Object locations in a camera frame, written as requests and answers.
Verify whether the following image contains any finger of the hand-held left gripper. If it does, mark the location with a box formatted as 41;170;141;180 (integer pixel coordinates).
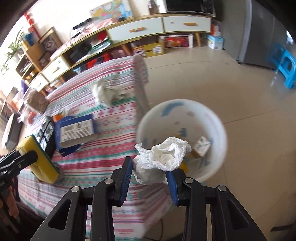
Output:
0;150;39;175

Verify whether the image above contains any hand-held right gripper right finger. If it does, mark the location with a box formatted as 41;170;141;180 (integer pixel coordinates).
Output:
166;169;271;241

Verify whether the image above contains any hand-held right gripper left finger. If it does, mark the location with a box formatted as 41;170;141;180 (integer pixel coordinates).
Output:
29;157;134;241

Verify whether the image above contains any yellow sponge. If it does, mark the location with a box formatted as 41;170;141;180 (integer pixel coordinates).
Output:
17;135;60;184

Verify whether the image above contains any white tissue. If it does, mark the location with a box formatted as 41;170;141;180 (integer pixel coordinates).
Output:
134;137;192;185
90;79;132;107

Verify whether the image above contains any white plastic bucket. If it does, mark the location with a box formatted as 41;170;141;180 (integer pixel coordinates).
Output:
136;99;228;183

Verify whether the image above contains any person's left hand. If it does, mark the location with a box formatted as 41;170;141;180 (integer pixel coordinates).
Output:
0;193;19;223

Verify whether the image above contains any grey white flat object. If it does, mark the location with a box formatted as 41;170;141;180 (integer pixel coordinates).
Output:
1;113;24;149

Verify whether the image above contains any black and white packet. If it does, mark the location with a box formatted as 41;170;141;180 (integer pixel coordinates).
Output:
37;118;57;160

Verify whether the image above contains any patterned tablecloth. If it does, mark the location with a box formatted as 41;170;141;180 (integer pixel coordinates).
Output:
17;57;174;239

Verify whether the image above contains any small white carton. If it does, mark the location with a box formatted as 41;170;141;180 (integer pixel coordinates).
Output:
193;136;213;158

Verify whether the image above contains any clear plastic nut jar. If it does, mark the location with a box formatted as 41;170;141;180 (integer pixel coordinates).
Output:
23;89;50;114

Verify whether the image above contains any blue cardboard box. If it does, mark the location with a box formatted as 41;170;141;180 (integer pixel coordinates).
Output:
55;114;99;157

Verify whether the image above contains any white cabinet drawer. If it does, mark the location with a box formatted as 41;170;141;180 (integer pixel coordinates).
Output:
42;56;71;82
29;75;49;92
163;17;211;33
107;17;164;42

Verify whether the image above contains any wooden shelf unit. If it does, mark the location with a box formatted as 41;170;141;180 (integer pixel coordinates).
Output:
15;27;64;80

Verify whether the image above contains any green potted plant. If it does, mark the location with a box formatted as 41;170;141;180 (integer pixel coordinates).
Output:
0;30;26;75

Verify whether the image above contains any colourful snack box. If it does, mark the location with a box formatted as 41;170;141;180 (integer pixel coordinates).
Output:
131;44;146;57

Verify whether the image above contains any yellow cardboard box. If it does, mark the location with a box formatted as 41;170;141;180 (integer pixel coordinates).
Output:
143;42;165;57

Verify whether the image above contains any long wooden white cabinet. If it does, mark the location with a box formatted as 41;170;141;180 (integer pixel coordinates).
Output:
22;13;212;93

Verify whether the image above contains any white crate with red print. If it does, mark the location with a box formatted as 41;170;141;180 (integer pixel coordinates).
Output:
164;34;194;49

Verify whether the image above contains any blue and white box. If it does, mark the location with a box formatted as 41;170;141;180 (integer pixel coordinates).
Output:
206;34;225;50

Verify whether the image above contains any blue plastic stool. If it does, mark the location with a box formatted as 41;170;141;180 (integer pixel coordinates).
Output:
266;44;296;90

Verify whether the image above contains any grey refrigerator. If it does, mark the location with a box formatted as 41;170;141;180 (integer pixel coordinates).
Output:
223;0;293;69

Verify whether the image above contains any black microwave oven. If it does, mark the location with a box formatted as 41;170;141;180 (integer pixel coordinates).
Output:
165;0;215;13

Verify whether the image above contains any colourful wall map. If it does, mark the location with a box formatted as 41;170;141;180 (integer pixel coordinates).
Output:
89;0;134;19

